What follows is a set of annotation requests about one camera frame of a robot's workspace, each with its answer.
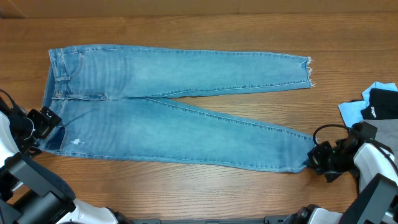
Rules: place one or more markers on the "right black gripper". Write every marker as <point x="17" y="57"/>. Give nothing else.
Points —
<point x="316" y="157"/>

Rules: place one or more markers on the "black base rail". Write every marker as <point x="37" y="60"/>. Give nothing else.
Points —
<point x="266" y="220"/>

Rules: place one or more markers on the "black garment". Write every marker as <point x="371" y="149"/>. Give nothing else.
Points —
<point x="382" y="105"/>

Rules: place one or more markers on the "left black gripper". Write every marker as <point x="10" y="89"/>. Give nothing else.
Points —
<point x="45" y="125"/>

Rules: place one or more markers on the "light blue cloth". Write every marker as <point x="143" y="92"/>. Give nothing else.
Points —
<point x="351" y="111"/>

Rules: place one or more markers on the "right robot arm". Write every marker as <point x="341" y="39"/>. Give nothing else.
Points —
<point x="371" y="163"/>

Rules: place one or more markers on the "grey garment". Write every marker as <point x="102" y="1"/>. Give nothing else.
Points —
<point x="387" y="133"/>

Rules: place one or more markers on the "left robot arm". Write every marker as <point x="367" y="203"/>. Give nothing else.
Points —
<point x="30" y="193"/>

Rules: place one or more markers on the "light blue denim jeans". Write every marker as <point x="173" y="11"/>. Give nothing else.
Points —
<point x="121" y="102"/>

